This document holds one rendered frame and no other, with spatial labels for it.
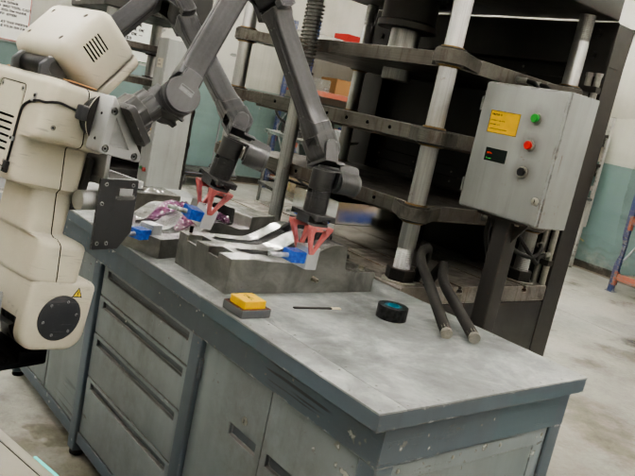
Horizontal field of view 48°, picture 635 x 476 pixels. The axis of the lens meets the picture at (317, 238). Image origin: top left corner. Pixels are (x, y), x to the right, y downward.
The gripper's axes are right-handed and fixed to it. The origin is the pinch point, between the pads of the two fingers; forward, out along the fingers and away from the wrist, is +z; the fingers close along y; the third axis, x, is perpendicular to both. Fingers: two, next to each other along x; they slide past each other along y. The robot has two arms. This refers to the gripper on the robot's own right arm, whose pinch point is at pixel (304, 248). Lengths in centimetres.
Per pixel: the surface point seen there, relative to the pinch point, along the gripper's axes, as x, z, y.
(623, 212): -692, -11, 276
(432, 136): -58, -34, 22
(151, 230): 17.8, 9.4, 43.6
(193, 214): 16.2, 0.3, 26.8
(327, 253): -16.8, 3.3, 10.2
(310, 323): 2.3, 15.0, -11.0
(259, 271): 4.3, 9.4, 10.0
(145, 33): -276, -80, 712
